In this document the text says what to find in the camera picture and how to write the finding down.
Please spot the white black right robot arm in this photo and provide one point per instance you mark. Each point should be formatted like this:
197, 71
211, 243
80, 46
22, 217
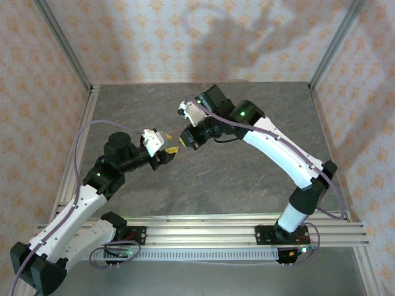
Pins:
277, 154

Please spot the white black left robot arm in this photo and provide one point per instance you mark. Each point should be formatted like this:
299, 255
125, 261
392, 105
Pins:
61, 222

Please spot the left controller board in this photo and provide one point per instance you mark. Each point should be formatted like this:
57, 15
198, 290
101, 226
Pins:
122, 253

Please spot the controller board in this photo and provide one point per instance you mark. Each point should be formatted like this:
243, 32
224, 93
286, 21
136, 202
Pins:
287, 257
122, 253

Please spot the right controller board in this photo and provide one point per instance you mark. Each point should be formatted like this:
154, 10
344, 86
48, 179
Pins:
287, 257

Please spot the aluminium table side rail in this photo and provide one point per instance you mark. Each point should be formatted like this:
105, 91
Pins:
327, 139
89, 117

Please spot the aluminium cross rail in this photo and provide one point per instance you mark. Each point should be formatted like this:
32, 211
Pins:
200, 229

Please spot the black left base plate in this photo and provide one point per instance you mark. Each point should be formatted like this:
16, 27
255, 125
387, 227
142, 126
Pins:
139, 235

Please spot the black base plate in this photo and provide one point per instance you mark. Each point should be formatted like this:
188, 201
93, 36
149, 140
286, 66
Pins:
263, 235
139, 235

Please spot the aluminium frame post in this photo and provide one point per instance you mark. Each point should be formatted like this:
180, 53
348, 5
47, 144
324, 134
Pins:
65, 46
334, 46

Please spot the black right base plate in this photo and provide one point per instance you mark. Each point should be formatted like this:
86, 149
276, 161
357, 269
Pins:
263, 235

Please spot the aluminium lower frame rail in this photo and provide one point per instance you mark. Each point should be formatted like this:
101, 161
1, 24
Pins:
368, 271

